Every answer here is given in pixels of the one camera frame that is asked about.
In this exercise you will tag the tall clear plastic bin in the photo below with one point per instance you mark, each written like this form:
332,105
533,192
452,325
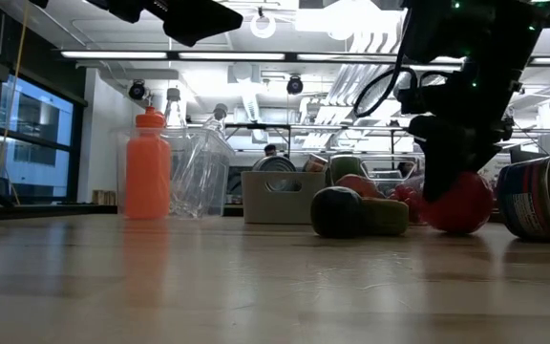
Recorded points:
208,177

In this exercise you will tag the black aluminium table frame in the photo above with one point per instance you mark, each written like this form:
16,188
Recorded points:
41,209

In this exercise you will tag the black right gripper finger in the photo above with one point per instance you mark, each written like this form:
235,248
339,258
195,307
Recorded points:
439,172

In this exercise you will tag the clear plastic bottle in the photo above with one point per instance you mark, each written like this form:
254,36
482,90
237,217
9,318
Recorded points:
215,125
175,112

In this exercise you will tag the black plum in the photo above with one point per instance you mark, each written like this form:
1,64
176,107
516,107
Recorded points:
336,212

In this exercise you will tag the tin can with blue label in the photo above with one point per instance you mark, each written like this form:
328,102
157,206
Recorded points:
537,200

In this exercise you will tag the orange plastic water bottle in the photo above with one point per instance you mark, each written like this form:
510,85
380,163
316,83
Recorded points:
148,167

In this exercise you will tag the brown kiwi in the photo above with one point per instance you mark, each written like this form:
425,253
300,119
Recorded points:
385,217

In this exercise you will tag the tin can with green label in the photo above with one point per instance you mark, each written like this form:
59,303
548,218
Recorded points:
275,165

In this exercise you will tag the person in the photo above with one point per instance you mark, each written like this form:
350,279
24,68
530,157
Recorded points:
270,149

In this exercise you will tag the dark framed glass window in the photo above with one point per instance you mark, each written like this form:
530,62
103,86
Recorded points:
36,114

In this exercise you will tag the black round ceiling spotlight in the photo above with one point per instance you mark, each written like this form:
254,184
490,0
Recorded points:
136,90
294,85

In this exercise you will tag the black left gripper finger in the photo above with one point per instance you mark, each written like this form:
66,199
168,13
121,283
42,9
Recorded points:
203,21

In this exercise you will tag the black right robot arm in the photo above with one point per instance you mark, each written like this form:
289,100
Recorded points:
485,28

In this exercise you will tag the green apple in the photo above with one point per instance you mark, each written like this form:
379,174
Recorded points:
344,167

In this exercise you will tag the silver ventilation duct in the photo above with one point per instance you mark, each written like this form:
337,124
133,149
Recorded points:
351,81

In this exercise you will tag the low clear plastic bin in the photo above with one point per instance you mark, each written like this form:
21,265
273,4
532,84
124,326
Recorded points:
385,165

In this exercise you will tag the long ceiling light bar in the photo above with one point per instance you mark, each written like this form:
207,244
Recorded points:
232,56

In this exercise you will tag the white round ceiling lamp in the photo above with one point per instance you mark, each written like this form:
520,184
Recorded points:
256,27

